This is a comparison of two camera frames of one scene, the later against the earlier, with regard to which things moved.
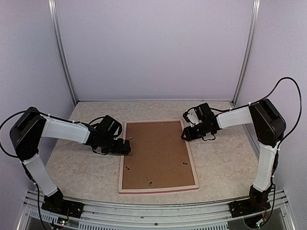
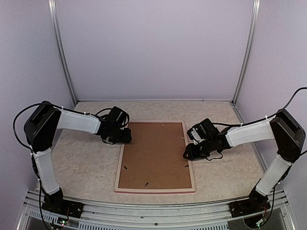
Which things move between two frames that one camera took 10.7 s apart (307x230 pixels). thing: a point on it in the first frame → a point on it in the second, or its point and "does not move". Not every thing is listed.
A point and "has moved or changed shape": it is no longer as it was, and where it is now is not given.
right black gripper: [190, 135] → [193, 155]
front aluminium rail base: [110, 216] does not move
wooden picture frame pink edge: [159, 160] has moved or changed shape
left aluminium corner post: [53, 10] does not move
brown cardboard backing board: [158, 156] does not move
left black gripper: [119, 149] → [126, 139]
